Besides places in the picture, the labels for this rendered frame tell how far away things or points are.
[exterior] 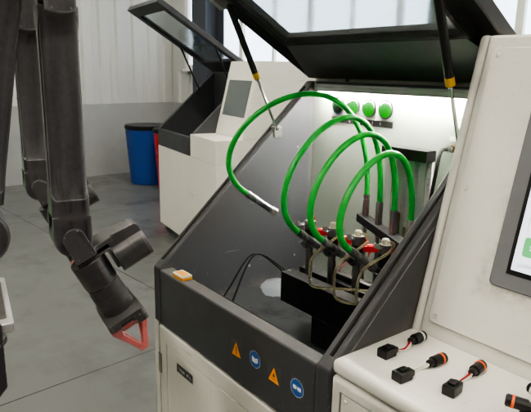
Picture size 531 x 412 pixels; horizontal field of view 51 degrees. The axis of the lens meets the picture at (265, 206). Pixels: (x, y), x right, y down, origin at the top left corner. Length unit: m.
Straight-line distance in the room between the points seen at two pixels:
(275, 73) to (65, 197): 3.46
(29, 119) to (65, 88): 0.44
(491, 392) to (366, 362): 0.20
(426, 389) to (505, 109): 0.52
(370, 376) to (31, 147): 0.85
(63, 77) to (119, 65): 7.46
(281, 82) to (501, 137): 3.29
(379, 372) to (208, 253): 0.75
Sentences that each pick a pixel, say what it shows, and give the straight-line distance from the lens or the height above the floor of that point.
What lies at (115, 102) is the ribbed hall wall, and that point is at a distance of 8.36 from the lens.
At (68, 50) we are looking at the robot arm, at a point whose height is 1.50.
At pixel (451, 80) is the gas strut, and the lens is 1.17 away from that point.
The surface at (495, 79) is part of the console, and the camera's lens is 1.15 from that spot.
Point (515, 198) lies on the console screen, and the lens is 1.08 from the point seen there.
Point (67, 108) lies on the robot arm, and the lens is 0.89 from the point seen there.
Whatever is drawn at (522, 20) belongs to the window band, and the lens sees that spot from 5.31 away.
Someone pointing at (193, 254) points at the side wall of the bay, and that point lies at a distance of 1.59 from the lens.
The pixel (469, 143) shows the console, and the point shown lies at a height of 1.35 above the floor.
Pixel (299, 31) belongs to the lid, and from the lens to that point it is 1.58.
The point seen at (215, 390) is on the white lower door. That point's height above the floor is 0.72.
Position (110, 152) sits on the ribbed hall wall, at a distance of 8.32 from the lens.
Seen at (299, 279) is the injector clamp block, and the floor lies 0.98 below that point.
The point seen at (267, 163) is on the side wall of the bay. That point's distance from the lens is 1.67.
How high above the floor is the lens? 1.47
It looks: 14 degrees down
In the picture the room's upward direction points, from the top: 1 degrees clockwise
